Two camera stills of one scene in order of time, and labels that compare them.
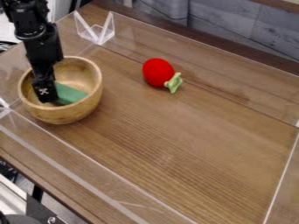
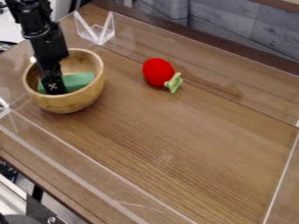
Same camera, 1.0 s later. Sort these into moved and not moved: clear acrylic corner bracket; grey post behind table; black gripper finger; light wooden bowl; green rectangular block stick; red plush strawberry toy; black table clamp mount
Moved: black gripper finger; light wooden bowl; green rectangular block stick
Not moved: grey post behind table; clear acrylic corner bracket; red plush strawberry toy; black table clamp mount
